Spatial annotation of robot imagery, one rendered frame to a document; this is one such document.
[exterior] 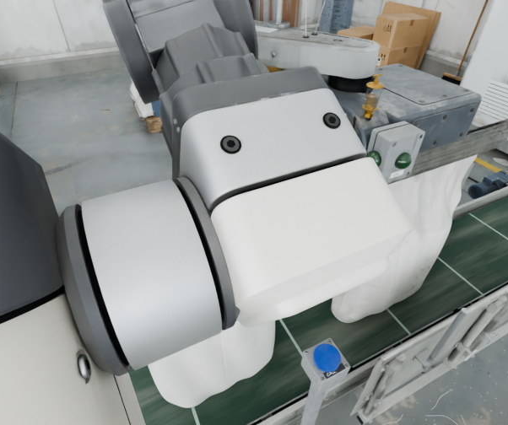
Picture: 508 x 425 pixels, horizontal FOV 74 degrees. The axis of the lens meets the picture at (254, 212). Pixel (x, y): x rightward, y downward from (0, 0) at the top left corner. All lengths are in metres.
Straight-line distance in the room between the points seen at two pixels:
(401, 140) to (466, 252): 1.39
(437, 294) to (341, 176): 1.53
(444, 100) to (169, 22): 0.59
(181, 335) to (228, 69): 0.15
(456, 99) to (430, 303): 1.04
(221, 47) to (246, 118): 0.08
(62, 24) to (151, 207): 5.49
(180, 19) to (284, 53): 0.49
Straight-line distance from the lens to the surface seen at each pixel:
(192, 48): 0.24
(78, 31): 5.65
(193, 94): 0.17
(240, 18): 0.29
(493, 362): 2.10
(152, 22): 0.27
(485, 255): 1.98
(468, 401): 1.93
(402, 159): 0.61
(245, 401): 1.29
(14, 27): 5.66
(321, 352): 0.84
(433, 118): 0.73
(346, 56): 0.71
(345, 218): 0.16
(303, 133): 0.17
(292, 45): 0.73
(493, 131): 1.32
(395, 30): 5.03
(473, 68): 3.80
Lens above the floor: 1.59
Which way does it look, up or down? 40 degrees down
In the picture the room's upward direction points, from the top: straight up
